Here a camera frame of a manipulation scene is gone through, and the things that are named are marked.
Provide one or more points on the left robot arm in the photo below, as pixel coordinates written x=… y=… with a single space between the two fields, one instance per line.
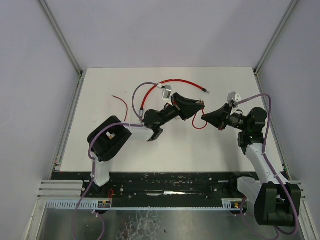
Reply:
x=107 y=140

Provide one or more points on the left aluminium frame post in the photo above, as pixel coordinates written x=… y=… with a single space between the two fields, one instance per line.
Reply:
x=60 y=36

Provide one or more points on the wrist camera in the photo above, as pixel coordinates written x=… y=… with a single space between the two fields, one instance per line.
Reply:
x=166 y=93
x=233 y=100

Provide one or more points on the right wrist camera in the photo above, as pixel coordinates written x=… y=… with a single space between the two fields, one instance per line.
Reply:
x=233 y=100

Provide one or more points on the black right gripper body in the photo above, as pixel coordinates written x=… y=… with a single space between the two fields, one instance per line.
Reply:
x=227 y=117

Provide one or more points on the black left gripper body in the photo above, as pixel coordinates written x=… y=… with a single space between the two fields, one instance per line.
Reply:
x=177 y=106

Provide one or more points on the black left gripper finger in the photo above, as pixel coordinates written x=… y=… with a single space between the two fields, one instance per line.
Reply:
x=183 y=101
x=191 y=110

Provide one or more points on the grey slotted cable duct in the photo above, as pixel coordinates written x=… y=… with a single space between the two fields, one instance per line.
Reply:
x=86 y=204

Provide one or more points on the aluminium frame post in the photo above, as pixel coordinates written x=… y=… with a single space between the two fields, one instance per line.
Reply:
x=276 y=34
x=60 y=36

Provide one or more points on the thick red cable lock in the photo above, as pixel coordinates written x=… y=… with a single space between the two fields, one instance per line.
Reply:
x=175 y=81

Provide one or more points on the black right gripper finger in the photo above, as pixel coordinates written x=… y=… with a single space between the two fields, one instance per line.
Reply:
x=215 y=120
x=218 y=113

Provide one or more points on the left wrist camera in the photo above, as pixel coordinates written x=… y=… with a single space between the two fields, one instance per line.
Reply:
x=166 y=93

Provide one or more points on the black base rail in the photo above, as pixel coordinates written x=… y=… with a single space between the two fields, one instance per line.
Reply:
x=153 y=190

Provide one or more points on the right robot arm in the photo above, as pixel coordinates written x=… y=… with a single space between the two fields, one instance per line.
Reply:
x=276 y=201

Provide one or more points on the right aluminium frame post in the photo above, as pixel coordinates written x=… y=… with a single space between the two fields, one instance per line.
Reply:
x=276 y=34

